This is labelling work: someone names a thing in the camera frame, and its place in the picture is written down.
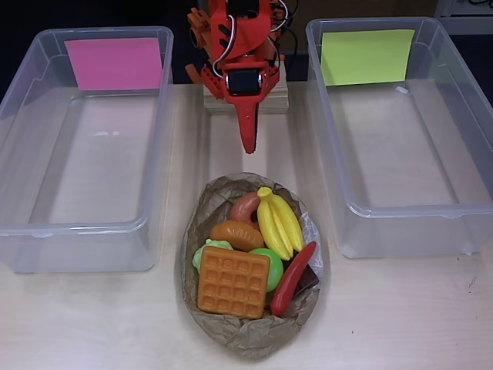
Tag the dark brown toy chocolate bar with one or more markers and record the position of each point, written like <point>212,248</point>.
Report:
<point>308,282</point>

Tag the wooden base block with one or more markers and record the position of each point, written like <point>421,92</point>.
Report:
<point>274,103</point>

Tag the crumpled brown paper bag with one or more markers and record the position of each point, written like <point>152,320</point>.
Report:
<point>250,339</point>

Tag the red toy chili pepper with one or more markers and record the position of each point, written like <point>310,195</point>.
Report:
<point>292,277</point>

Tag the orange printed plastic part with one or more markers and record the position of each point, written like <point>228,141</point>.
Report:
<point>198,31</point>

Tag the green toy apple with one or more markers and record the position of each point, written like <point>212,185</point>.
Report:
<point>275,270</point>

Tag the pink paper label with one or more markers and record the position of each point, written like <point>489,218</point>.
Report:
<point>115,63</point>

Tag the yellow-green paper label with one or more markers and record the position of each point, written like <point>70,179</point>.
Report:
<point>366,58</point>

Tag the clear crumpled plastic wrap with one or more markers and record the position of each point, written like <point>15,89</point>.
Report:
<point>310,231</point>

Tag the yellow toy banana bunch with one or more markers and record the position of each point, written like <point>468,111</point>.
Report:
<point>279,223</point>

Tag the orange toy croissant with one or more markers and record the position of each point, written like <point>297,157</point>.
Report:
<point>237,233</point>

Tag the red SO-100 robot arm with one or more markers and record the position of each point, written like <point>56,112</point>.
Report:
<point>246,42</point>

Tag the light green toy grapes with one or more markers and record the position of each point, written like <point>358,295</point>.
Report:
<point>221,244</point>

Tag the clear plastic bin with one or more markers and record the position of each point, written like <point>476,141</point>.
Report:
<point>400,154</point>
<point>96,162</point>

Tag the brown toy donut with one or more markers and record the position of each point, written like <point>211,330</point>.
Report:
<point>242,206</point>

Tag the orange toy waffle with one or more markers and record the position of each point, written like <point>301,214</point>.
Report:
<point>231,283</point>

